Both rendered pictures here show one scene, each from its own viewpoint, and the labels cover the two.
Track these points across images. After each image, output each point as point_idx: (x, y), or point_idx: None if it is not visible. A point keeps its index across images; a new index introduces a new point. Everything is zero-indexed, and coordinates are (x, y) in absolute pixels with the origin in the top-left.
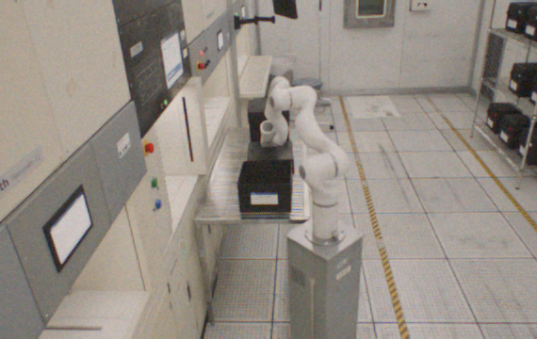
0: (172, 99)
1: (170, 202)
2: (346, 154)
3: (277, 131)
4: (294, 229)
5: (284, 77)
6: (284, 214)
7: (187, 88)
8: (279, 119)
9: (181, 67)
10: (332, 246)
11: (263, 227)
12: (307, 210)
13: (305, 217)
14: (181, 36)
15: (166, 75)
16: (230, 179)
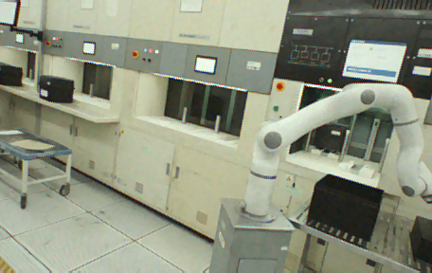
0: None
1: (326, 170)
2: (269, 128)
3: None
4: (275, 206)
5: (395, 84)
6: (305, 213)
7: None
8: (404, 150)
9: (396, 77)
10: (234, 206)
11: None
12: (305, 225)
13: (291, 217)
14: (418, 52)
15: (346, 65)
16: (399, 223)
